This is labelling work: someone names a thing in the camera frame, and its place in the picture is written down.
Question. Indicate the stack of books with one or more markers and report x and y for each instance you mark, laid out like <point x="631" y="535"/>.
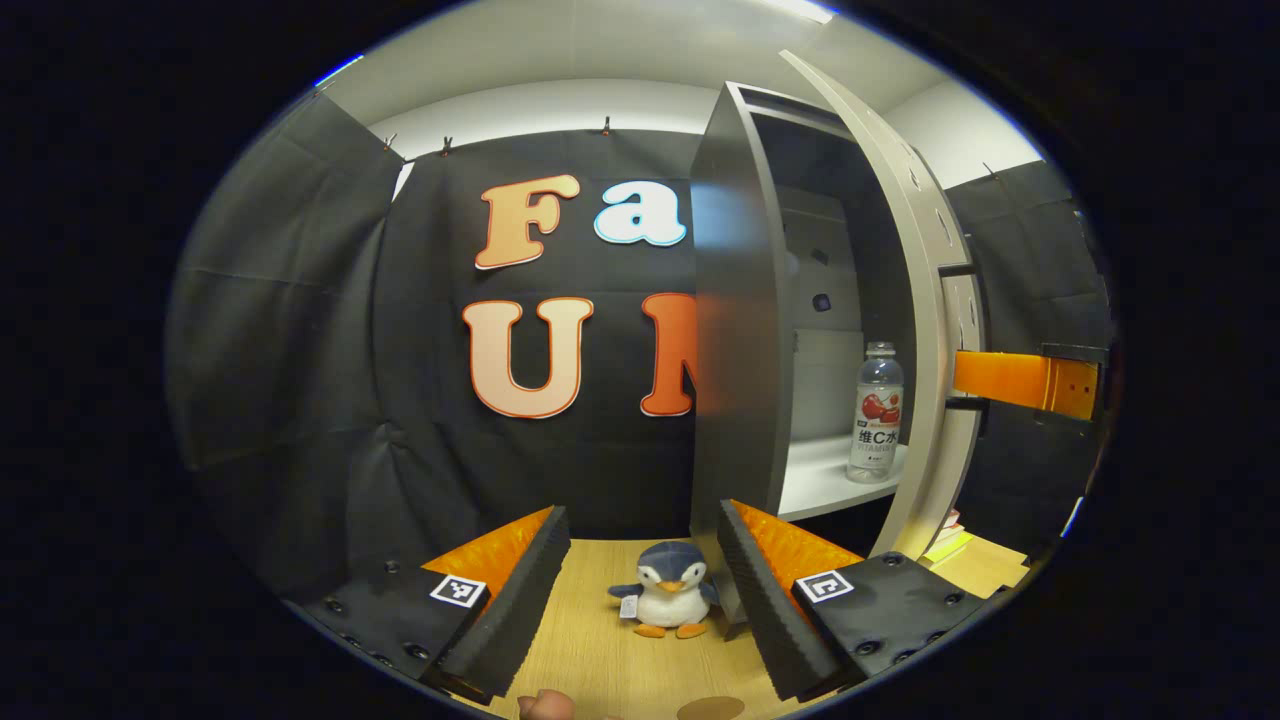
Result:
<point x="945" y="540"/>

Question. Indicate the penguin plush toy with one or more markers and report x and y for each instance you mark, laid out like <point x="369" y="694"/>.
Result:
<point x="665" y="600"/>

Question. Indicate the grey cabinet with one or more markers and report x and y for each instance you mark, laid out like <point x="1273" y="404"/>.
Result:
<point x="735" y="400"/>

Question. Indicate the ceiling light panel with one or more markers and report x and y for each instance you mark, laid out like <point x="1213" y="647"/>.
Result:
<point x="808" y="10"/>
<point x="338" y="70"/>

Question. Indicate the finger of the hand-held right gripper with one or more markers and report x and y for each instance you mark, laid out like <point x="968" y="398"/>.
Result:
<point x="1010" y="380"/>

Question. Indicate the small pink object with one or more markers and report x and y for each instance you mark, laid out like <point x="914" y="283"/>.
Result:
<point x="548" y="706"/>

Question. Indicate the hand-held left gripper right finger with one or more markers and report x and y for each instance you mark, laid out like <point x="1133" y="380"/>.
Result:
<point x="770" y="610"/>

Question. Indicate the clear plastic bottle red label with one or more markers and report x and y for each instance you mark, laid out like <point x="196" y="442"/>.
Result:
<point x="876" y="440"/>

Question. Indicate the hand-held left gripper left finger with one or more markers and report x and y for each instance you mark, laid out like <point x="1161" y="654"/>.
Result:
<point x="520" y="610"/>

